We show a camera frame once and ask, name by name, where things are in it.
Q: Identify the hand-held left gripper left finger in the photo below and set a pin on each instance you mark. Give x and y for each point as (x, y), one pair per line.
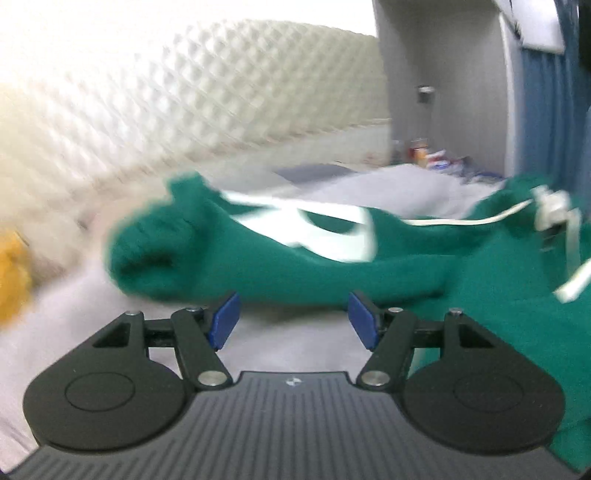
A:
(225, 321)

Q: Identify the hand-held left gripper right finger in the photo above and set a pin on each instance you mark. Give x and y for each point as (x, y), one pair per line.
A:
(364, 321)

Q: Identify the green sweatshirt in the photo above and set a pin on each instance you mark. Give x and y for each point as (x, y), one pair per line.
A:
(286, 272)

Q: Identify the white bed cover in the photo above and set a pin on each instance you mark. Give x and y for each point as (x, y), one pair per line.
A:
(295, 337)

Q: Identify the small bottles and packets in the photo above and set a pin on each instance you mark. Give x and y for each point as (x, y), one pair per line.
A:
(438, 159)

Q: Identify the yellow cloth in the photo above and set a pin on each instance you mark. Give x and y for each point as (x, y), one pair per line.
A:
(13, 277)

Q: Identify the white quilted headboard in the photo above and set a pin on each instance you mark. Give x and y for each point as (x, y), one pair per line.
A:
(194, 97)

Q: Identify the grey and white cabinet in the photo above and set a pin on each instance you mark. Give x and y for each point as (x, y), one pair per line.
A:
(452, 69)

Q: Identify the blue curtain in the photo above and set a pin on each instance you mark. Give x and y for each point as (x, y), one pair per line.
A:
(545, 120)

